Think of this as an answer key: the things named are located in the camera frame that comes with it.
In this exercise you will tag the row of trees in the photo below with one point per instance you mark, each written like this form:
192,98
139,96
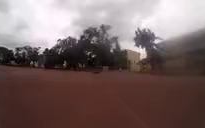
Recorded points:
86,50

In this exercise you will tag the pale yellow building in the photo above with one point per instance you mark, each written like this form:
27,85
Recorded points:
133,60

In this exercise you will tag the red sports court ground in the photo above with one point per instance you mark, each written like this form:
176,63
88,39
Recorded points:
100,100

